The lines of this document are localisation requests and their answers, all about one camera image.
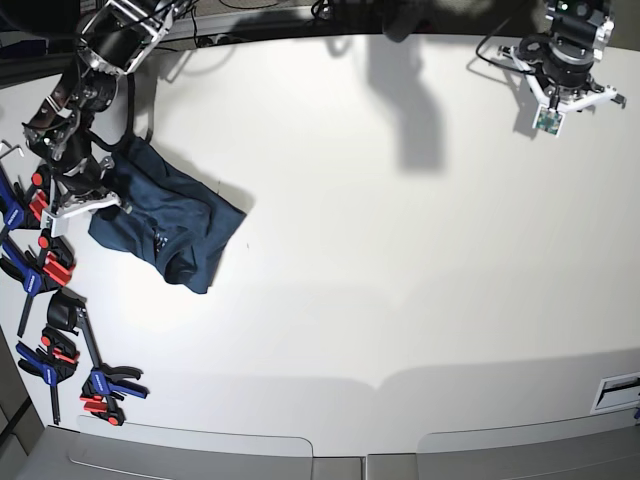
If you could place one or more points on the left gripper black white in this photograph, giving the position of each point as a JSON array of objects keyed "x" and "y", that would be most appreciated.
[{"x": 561, "y": 79}]

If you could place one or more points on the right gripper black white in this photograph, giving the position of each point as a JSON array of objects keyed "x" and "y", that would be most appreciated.
[{"x": 81, "y": 189}]

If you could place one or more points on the silver hex key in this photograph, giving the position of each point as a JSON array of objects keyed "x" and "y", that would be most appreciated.
[{"x": 7, "y": 149}]

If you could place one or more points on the dark blue T-shirt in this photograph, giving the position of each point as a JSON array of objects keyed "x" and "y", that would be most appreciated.
[{"x": 176, "y": 224}]

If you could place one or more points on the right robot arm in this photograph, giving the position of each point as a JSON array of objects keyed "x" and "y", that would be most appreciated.
[{"x": 111, "y": 46}]

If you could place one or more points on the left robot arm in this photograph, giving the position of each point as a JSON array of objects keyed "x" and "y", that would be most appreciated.
[{"x": 585, "y": 25}]

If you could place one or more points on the blue red bar clamp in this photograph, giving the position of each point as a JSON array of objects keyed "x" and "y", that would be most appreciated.
[
  {"x": 106, "y": 386},
  {"x": 54, "y": 362},
  {"x": 49, "y": 271},
  {"x": 22, "y": 209}
]

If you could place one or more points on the white slotted table plate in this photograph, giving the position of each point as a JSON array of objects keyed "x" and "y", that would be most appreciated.
[{"x": 616, "y": 393}]

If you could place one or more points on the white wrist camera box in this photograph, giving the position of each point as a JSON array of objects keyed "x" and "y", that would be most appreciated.
[
  {"x": 548, "y": 120},
  {"x": 57, "y": 224}
]

